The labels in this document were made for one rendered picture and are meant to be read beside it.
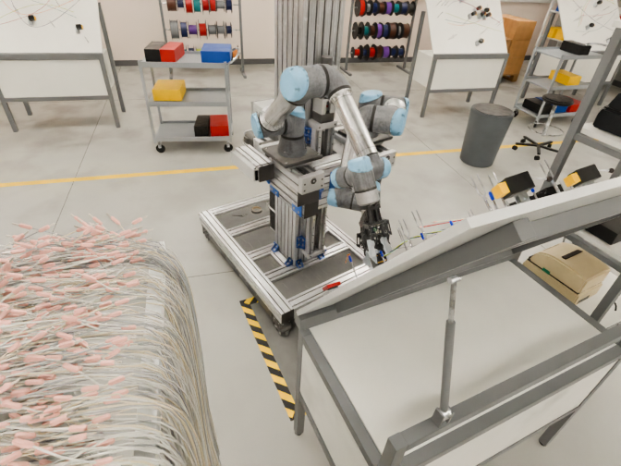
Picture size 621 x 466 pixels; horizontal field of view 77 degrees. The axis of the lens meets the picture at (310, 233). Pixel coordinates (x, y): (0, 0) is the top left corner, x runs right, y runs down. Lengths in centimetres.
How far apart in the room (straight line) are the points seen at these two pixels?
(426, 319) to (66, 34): 495
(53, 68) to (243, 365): 418
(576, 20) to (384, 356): 695
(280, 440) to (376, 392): 89
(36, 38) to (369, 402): 516
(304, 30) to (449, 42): 435
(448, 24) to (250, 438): 561
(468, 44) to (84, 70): 493
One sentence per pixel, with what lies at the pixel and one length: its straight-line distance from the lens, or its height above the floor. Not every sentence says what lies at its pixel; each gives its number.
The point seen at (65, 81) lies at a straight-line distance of 558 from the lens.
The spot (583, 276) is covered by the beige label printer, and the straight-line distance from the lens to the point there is 222.
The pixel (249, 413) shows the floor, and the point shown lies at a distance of 231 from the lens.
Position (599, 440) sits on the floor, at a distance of 278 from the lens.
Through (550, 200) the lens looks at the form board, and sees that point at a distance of 78.
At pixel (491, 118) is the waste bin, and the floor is 59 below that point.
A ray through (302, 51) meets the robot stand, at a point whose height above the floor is 159.
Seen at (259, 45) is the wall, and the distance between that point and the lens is 840.
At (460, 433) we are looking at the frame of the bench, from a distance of 147.
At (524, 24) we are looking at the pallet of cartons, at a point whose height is 99.
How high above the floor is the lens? 203
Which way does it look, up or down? 37 degrees down
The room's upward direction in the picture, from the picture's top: 4 degrees clockwise
